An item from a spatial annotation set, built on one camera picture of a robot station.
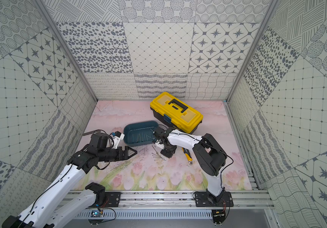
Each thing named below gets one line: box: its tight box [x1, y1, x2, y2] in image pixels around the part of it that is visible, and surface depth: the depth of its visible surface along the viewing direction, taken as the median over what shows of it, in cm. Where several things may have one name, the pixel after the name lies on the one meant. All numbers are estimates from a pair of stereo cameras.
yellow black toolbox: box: [149, 91, 204, 135], surface depth 94 cm
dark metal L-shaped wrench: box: [82, 129, 100, 136], surface depth 103 cm
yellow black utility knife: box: [181, 147, 193, 166], surface depth 91 cm
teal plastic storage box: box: [123, 120, 158, 147], surface depth 100 cm
